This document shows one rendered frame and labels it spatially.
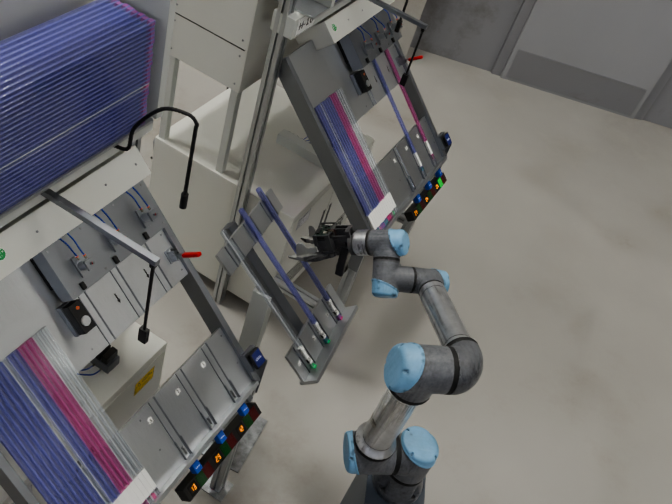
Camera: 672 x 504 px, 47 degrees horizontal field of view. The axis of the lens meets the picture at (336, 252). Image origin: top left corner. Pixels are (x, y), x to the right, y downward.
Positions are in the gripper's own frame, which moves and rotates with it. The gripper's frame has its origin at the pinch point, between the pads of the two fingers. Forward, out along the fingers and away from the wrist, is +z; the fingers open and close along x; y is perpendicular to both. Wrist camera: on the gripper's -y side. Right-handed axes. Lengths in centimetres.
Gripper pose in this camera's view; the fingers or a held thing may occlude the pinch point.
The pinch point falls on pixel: (298, 249)
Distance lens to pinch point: 231.5
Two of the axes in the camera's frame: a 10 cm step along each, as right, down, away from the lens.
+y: -2.7, -8.1, -5.2
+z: -8.9, 0.1, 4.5
